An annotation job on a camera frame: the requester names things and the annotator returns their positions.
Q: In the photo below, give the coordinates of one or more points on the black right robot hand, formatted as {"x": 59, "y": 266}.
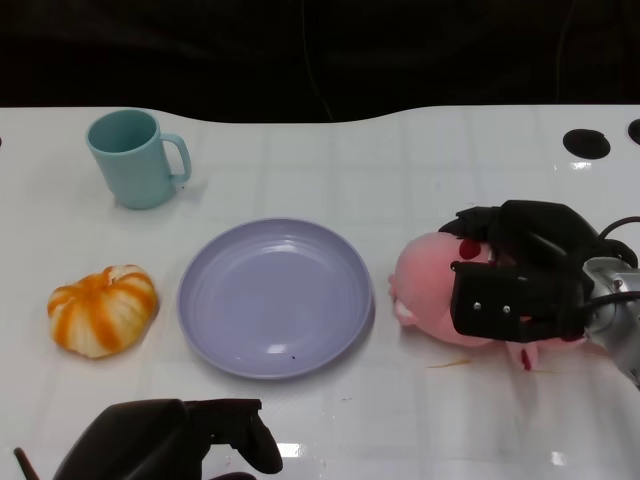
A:
{"x": 530, "y": 235}

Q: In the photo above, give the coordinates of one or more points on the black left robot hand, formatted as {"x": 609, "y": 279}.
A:
{"x": 150, "y": 440}

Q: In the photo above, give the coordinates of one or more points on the pink plush doll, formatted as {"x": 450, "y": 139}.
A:
{"x": 425, "y": 280}

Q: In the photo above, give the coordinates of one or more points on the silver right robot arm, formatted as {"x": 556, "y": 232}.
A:
{"x": 620, "y": 305}

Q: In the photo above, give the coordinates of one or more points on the purple plate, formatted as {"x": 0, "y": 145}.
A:
{"x": 275, "y": 295}

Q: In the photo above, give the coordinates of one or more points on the orange white striped pumpkin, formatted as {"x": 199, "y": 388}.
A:
{"x": 102, "y": 310}

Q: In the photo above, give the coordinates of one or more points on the teal plastic mug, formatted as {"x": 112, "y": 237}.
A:
{"x": 132, "y": 160}

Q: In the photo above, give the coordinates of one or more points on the black backdrop cloth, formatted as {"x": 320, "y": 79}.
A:
{"x": 300, "y": 50}

